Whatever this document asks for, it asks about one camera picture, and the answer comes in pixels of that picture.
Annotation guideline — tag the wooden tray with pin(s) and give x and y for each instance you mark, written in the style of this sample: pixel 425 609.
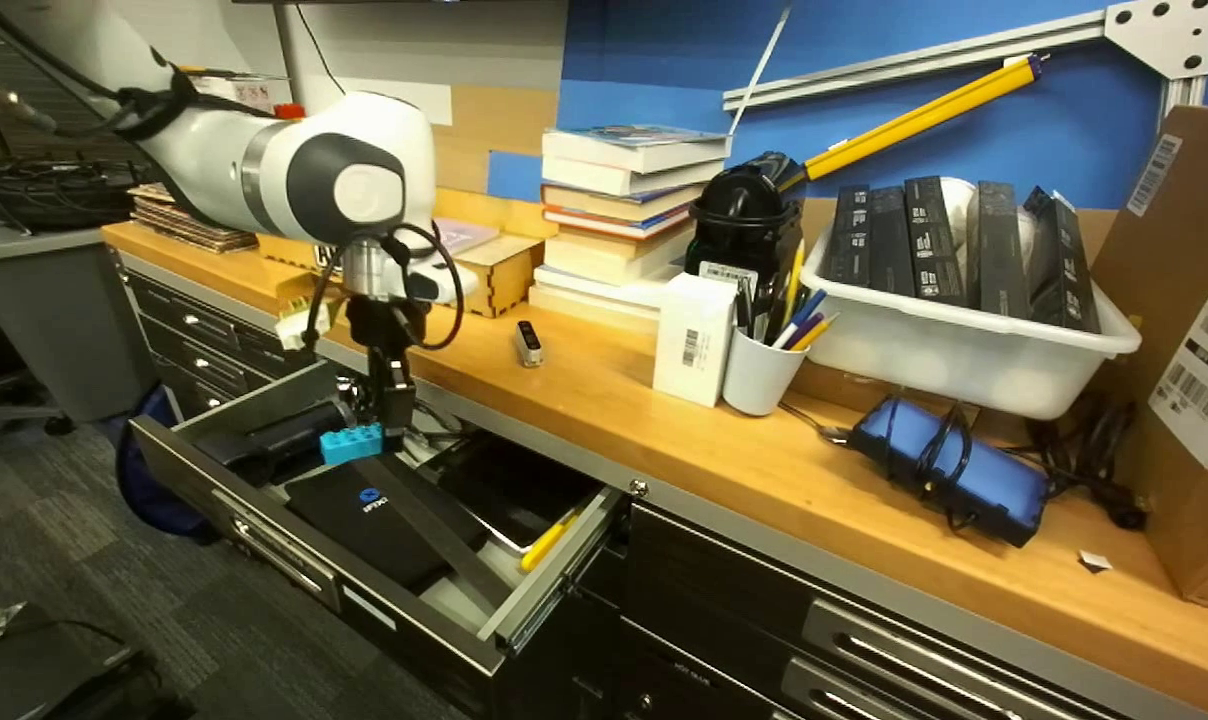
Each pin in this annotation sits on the wooden tray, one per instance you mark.
pixel 507 274

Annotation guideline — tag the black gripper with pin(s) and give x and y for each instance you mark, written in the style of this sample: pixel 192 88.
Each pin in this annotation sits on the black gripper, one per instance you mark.
pixel 388 343

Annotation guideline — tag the blue lego brick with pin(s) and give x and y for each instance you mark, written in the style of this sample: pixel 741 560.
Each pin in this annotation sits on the blue lego brick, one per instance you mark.
pixel 350 445

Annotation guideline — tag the blue pen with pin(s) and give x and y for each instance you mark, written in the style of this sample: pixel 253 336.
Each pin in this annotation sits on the blue pen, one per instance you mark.
pixel 806 317

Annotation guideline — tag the grey metal flat bar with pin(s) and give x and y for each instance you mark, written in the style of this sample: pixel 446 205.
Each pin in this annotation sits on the grey metal flat bar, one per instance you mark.
pixel 461 530

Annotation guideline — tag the white small box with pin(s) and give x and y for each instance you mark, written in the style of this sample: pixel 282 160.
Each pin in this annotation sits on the white small box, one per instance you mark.
pixel 691 335

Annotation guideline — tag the yellow bar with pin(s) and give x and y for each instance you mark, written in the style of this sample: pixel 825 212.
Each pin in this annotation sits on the yellow bar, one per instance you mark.
pixel 926 119

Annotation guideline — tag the yellow plastic piece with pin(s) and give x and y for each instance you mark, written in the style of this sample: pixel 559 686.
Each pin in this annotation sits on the yellow plastic piece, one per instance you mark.
pixel 551 543

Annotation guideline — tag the black crumpled bag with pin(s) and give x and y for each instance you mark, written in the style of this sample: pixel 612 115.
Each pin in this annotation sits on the black crumpled bag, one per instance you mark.
pixel 746 212

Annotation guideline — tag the black drawer cabinet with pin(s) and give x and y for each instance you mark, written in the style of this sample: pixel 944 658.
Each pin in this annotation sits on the black drawer cabinet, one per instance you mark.
pixel 708 602

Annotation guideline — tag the thick book dark cover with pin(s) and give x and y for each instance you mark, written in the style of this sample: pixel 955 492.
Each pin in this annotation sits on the thick book dark cover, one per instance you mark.
pixel 629 145

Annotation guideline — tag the white thin strip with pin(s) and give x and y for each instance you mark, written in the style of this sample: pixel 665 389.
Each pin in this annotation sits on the white thin strip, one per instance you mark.
pixel 763 66

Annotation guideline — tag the small black white gadget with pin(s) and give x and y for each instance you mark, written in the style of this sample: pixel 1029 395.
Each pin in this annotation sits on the small black white gadget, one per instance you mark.
pixel 530 347

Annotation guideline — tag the grey metal drawer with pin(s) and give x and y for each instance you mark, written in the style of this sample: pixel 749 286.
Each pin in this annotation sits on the grey metal drawer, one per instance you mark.
pixel 269 525

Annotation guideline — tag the large flat book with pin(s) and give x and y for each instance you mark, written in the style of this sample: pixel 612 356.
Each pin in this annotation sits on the large flat book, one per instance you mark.
pixel 588 295

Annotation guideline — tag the purple book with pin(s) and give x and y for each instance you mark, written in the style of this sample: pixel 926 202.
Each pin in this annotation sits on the purple book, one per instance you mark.
pixel 468 237

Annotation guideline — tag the small white scrap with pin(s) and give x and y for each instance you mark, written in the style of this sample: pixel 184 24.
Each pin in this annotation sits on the small white scrap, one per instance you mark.
pixel 1095 560

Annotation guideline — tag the cardboard box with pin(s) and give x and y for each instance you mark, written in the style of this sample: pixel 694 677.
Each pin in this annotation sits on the cardboard box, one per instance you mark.
pixel 1138 295

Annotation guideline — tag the white plastic bin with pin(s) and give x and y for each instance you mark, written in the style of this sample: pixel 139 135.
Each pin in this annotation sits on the white plastic bin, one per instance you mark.
pixel 949 355

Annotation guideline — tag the white paperback book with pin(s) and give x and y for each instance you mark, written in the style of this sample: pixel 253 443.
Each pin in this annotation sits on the white paperback book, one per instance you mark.
pixel 618 178

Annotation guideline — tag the black box blue logo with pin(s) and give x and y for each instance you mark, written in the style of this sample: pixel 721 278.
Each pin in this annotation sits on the black box blue logo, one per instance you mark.
pixel 367 520

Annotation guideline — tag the blue fabric bag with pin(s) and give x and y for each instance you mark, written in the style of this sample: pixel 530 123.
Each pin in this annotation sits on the blue fabric bag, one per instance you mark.
pixel 144 480

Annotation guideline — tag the black long box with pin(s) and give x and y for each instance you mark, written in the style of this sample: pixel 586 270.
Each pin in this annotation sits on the black long box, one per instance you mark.
pixel 889 237
pixel 844 237
pixel 939 243
pixel 1063 264
pixel 1003 254

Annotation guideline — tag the white cup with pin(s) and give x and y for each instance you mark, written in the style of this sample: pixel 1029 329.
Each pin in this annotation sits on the white cup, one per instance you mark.
pixel 763 383

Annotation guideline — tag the thick white book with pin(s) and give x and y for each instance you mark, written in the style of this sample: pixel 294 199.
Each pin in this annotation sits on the thick white book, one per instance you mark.
pixel 618 254

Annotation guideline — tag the yellow pencil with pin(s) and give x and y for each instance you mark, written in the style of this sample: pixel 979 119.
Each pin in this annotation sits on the yellow pencil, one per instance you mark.
pixel 795 282

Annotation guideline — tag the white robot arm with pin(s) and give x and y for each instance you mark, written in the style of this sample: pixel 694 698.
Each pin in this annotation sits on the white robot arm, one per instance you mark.
pixel 206 145

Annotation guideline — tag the red-edged book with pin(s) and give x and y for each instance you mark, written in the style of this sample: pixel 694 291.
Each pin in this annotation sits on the red-edged book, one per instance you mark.
pixel 609 202

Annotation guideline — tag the aluminium rail with bracket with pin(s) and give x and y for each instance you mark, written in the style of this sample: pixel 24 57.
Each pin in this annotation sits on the aluminium rail with bracket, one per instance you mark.
pixel 926 57

